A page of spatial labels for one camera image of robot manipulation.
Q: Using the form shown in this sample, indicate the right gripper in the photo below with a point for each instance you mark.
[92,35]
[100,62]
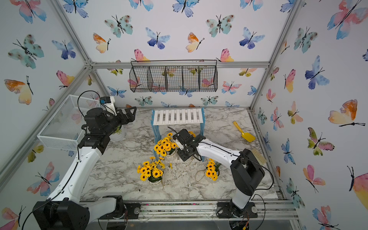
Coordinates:
[182,157]

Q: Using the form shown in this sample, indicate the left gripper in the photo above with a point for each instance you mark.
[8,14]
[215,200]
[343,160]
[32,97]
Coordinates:
[131,118]

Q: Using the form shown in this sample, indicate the sunflower pot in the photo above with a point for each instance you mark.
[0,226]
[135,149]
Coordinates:
[192,134]
[154,169]
[212,170]
[166,146]

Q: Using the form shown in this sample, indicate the blue white two-tier shelf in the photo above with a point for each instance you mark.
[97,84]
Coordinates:
[176,117]

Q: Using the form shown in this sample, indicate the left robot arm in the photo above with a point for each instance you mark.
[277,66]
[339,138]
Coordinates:
[62,210]

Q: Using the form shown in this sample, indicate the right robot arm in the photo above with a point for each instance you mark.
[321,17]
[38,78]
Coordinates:
[247,172]

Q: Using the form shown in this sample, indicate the orange flower white pot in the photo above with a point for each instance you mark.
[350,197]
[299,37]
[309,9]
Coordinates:
[118,135]

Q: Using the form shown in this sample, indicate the yellow plastic scoop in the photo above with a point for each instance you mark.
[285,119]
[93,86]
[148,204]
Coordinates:
[247,136]

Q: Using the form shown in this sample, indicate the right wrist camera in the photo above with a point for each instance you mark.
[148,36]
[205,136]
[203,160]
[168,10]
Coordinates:
[180,143]

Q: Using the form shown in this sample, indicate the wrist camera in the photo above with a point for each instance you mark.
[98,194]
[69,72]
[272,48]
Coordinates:
[108,103]
[180,143]

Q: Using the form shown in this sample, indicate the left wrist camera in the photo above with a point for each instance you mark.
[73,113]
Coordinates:
[108,103]

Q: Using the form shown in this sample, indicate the black wire wall basket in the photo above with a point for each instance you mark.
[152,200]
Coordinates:
[169,76]

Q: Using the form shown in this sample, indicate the white mesh wall basket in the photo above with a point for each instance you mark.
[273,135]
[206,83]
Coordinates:
[63,131]

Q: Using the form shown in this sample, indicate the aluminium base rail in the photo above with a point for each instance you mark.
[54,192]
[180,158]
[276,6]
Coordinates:
[208,210]

